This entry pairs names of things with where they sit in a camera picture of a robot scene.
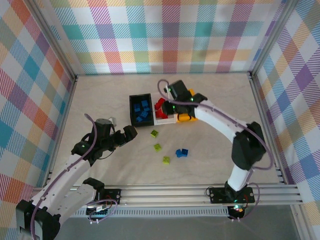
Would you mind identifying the aluminium frame post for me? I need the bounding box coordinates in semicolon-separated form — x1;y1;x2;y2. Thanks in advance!
29;0;78;81
248;0;300;78

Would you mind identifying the controller board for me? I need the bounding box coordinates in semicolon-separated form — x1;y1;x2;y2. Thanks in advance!
86;204;112;218
228;204;245;219

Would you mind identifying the orange rectangular container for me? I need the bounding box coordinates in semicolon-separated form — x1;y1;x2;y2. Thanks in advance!
176;88;200;124

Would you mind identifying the left controller board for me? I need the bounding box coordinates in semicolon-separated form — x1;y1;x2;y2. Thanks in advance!
86;204;112;218

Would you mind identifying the aluminium side frame rail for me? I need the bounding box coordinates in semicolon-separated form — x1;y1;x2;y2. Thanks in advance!
248;73;287;185
44;74;79;187

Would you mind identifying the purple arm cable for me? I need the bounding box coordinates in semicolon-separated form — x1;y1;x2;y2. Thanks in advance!
157;79;274;222
29;113;118;240

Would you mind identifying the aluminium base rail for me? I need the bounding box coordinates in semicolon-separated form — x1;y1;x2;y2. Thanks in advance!
69;184;304;207

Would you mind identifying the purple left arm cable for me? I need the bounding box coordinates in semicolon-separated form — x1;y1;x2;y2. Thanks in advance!
29;113;118;240

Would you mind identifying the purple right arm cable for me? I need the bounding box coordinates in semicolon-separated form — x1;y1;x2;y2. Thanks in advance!
157;79;274;222

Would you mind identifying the white rectangular container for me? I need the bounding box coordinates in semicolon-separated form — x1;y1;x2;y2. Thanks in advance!
151;92;179;126

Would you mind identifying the black rectangular container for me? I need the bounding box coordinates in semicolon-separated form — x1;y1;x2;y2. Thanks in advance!
128;93;154;128

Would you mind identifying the right controller board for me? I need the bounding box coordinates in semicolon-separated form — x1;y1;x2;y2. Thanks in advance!
228;204;245;219

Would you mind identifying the grey slotted cable duct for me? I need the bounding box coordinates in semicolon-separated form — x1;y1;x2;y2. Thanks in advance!
74;207;230;218

